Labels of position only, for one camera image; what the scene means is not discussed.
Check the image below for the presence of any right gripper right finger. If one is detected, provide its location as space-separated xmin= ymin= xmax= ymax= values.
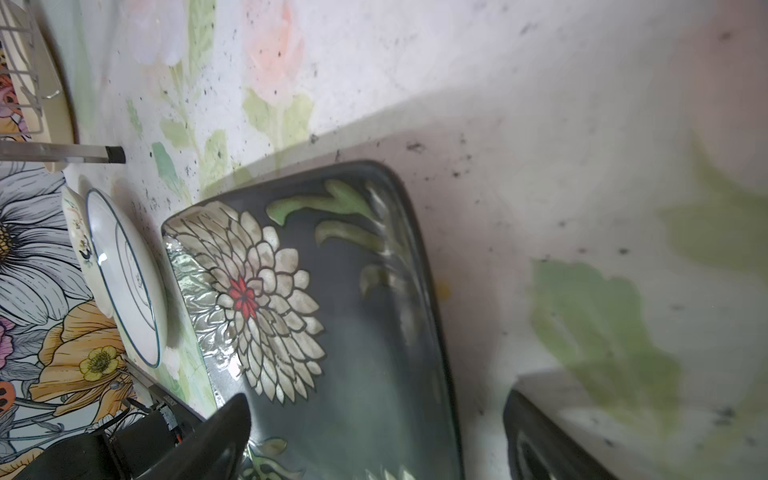
xmin=503 ymin=389 xmax=616 ymax=480

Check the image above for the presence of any white plate with black drawing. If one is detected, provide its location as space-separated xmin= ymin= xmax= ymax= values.
xmin=61 ymin=186 xmax=114 ymax=318

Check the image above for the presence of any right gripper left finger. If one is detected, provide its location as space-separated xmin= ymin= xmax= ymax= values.
xmin=139 ymin=393 xmax=251 ymax=480

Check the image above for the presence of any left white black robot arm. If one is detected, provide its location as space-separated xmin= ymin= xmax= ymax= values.
xmin=1 ymin=385 xmax=204 ymax=479

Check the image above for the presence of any black square floral plate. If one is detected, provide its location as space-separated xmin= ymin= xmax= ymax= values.
xmin=161 ymin=161 xmax=464 ymax=479

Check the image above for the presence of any white plate black rim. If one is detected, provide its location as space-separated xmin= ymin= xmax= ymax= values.
xmin=85 ymin=188 xmax=168 ymax=368

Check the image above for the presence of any chrome wire dish rack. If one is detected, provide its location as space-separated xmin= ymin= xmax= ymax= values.
xmin=1 ymin=1 xmax=126 ymax=172

